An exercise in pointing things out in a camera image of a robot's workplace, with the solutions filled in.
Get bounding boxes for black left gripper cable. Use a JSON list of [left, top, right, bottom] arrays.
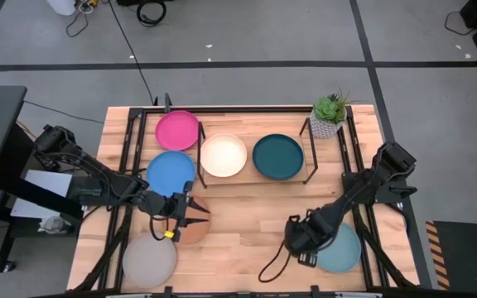
[[148, 214, 171, 243]]

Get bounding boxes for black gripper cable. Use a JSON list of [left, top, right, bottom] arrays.
[[258, 238, 293, 284], [148, 214, 171, 243]]

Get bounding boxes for light teal plate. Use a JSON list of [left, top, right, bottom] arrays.
[[314, 223, 363, 275]]

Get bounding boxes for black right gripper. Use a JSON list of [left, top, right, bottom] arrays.
[[283, 208, 335, 268]]

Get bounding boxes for black metal table frame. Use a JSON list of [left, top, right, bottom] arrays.
[[70, 93, 424, 298]]

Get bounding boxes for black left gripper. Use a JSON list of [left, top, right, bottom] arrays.
[[160, 180, 211, 229]]

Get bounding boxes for taupe grey plate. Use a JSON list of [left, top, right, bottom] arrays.
[[122, 232, 178, 290]]

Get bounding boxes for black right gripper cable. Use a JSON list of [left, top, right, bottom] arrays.
[[258, 238, 293, 284]]

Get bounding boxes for coiled black cable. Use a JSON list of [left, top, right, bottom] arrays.
[[135, 0, 168, 28]]

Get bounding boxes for pink plate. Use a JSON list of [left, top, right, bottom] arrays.
[[154, 109, 200, 152]]

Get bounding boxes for white sheet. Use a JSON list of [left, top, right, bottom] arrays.
[[10, 169, 75, 220]]

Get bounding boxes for white container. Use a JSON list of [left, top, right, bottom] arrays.
[[46, 0, 77, 17]]

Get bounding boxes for terracotta plate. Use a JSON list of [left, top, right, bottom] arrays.
[[165, 195, 212, 246]]

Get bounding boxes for potted green succulent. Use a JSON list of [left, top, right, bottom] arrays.
[[307, 87, 352, 140]]

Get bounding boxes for cream plate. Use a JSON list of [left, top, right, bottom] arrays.
[[199, 132, 248, 179]]

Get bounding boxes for clear plastic object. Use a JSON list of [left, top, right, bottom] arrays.
[[38, 214, 73, 236]]

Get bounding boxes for blue plate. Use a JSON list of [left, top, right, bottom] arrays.
[[145, 150, 197, 198]]

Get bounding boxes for long black floor cable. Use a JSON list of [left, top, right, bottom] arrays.
[[106, 0, 157, 106]]

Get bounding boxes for black yellow hazard striped mat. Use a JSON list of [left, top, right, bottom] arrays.
[[424, 219, 477, 291]]

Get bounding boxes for dark teal plate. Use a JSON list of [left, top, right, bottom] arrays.
[[251, 132, 306, 181]]

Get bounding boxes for thin black desk cable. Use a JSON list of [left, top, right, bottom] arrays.
[[22, 99, 106, 125]]

